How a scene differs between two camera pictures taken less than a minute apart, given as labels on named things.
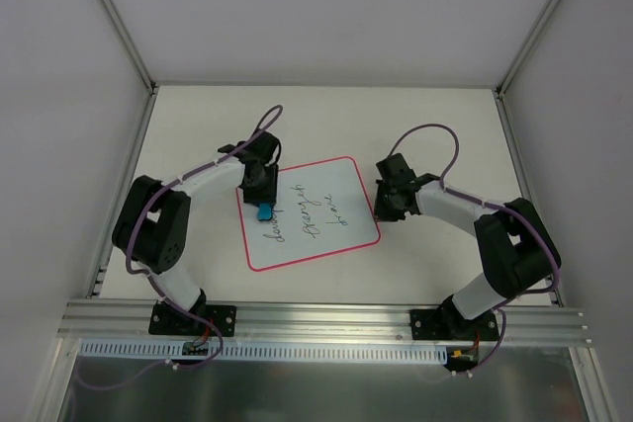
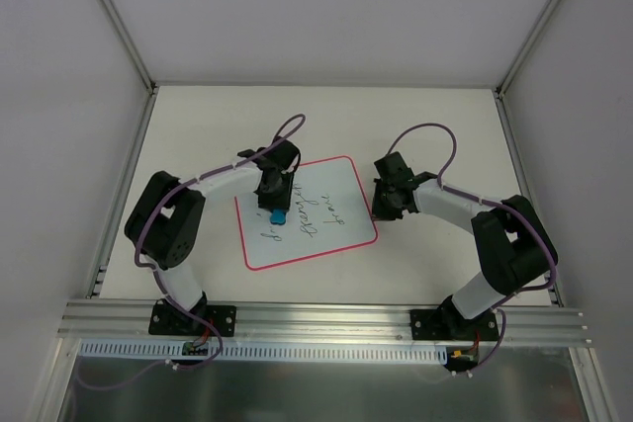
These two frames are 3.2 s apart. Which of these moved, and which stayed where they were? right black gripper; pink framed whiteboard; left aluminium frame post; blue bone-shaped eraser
Moved: blue bone-shaped eraser
Stayed: left aluminium frame post; pink framed whiteboard; right black gripper
